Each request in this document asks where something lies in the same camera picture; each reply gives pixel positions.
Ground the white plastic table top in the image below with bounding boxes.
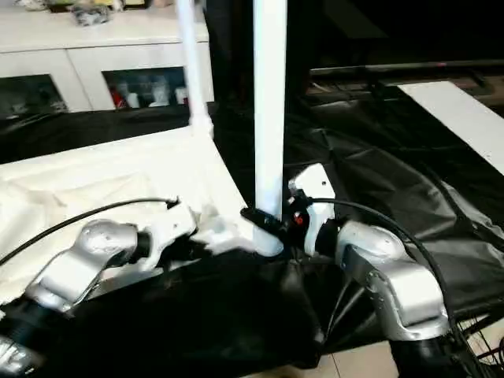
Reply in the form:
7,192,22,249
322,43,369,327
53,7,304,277
0,124,285,309

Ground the white plastic table leg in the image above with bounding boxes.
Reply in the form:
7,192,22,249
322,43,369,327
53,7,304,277
175,0,217,139
250,0,291,260

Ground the black plastic mat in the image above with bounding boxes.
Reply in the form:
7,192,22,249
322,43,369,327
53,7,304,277
0,84,504,371

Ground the white printed carton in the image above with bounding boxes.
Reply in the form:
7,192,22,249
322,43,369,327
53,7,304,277
150,78,168,108

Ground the tall black cabinet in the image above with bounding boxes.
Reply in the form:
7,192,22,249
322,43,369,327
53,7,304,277
204,0,316,103

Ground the white flat board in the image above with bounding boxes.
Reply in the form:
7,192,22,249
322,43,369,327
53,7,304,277
396,80,504,177

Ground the black horizontal bar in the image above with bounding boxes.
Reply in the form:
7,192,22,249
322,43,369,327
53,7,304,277
309,60,504,76

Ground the white cabinet with glass doors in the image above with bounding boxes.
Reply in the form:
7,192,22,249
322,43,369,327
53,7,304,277
0,0,217,120

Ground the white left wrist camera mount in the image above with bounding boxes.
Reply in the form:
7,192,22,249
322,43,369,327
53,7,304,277
136,199,198,273

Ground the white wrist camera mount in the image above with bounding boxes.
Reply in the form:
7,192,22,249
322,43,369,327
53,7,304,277
287,162,343,256
136,199,198,273

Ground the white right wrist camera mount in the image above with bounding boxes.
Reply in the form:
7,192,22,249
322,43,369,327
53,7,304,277
287,162,343,256

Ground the black stand base with cables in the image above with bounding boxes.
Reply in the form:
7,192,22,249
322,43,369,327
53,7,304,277
448,309,504,378

